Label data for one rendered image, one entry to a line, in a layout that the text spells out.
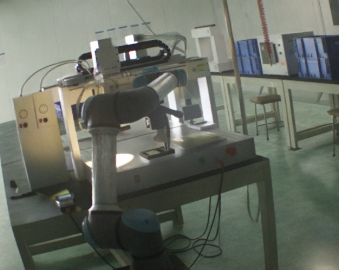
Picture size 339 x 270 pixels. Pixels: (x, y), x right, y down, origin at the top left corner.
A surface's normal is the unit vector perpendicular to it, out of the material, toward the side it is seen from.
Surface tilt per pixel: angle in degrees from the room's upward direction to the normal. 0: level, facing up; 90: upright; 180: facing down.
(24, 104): 90
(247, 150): 90
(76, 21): 90
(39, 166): 90
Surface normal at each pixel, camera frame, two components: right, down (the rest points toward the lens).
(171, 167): 0.36, 0.14
